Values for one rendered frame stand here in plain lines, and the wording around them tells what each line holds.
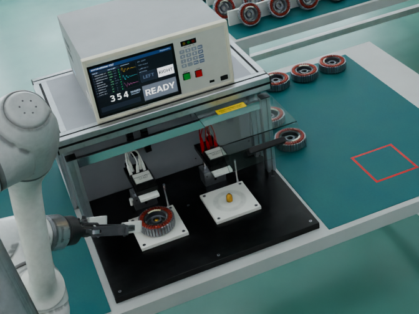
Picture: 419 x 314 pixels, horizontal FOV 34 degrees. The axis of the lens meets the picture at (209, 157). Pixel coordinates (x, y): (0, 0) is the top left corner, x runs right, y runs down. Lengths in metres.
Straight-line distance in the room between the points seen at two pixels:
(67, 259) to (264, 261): 0.60
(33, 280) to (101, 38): 0.84
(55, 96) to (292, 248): 0.88
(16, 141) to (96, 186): 1.22
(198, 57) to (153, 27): 0.16
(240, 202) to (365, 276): 0.99
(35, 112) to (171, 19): 1.07
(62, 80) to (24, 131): 1.26
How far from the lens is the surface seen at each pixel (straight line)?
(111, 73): 1.96
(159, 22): 2.07
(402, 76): 2.83
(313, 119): 2.56
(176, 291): 1.95
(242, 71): 2.16
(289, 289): 2.94
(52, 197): 2.41
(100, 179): 2.27
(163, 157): 2.29
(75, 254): 2.15
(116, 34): 2.05
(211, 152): 2.14
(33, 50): 5.40
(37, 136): 1.08
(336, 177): 2.27
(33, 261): 1.44
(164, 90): 2.03
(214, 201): 2.16
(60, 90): 2.26
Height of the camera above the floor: 2.13
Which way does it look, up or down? 35 degrees down
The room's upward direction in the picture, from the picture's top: 9 degrees counter-clockwise
